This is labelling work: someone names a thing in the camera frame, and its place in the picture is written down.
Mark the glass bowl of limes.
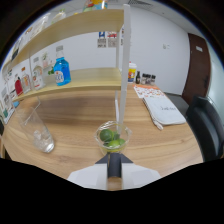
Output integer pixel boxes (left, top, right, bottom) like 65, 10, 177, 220
94, 120, 133, 157

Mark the white yellow paper cup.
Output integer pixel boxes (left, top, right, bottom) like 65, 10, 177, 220
127, 62, 138, 83

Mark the white notebook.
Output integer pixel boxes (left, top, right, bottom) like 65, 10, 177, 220
142, 95, 188, 131

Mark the clear glass with ice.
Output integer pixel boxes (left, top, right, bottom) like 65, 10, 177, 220
15, 106, 56, 154

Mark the black chair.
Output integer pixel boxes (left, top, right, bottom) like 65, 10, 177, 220
185, 95, 224, 163

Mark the orange printed booklet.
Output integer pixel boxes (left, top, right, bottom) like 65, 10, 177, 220
133, 84, 166, 99

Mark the row of small dark bottles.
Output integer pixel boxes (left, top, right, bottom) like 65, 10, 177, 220
135, 70, 157, 86

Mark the white wooden two-tier rack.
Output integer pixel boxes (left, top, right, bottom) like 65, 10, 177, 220
1, 3, 133, 134

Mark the blue liquid bottle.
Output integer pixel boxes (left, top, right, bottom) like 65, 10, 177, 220
53, 45, 72, 87

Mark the clear bottle orange cap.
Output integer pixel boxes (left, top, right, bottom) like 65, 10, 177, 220
20, 66, 32, 94

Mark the red liquid bottle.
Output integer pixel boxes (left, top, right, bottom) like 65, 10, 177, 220
13, 73, 24, 97

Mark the brown door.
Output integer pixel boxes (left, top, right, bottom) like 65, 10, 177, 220
181, 32, 213, 106

